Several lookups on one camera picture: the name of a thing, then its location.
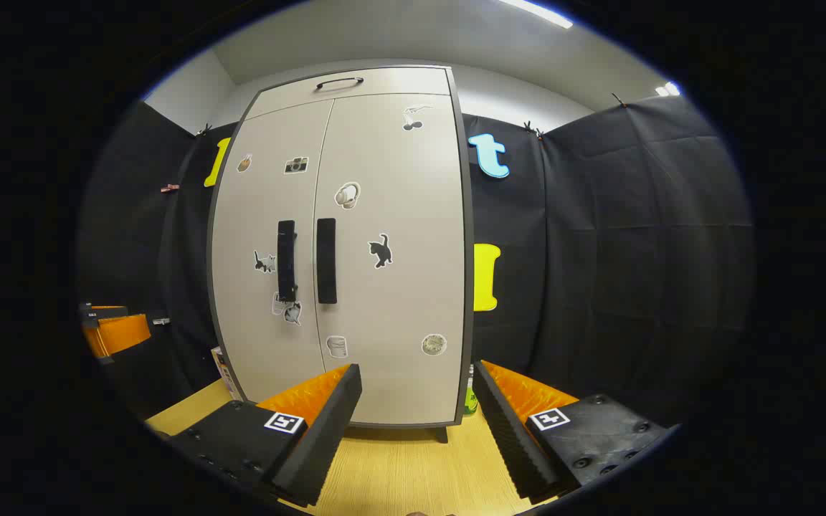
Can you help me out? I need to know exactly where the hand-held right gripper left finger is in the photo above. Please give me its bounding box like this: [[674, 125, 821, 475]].
[[167, 363, 363, 508]]

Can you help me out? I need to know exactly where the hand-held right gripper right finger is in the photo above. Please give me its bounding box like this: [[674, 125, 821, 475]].
[[472, 360, 672, 504]]

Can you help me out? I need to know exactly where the beige double-door shoe cabinet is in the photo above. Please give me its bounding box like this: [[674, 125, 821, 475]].
[[206, 64, 475, 429]]

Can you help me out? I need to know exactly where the beige cabinet door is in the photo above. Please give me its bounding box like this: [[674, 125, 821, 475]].
[[313, 93, 466, 425], [210, 99, 335, 402]]

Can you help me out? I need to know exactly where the black door handle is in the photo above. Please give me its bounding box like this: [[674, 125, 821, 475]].
[[277, 220, 297, 302], [316, 218, 338, 305]]

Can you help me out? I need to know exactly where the beige cabinet drawer front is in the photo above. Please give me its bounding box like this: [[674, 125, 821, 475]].
[[245, 67, 452, 120]]

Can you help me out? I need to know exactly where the green bottle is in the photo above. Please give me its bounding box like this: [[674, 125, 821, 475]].
[[463, 365, 480, 418]]

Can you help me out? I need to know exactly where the black backdrop cloth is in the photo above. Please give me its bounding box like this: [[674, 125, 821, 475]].
[[80, 93, 754, 424]]

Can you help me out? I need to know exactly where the long ceiling light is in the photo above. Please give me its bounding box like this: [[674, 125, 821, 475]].
[[499, 0, 574, 29]]

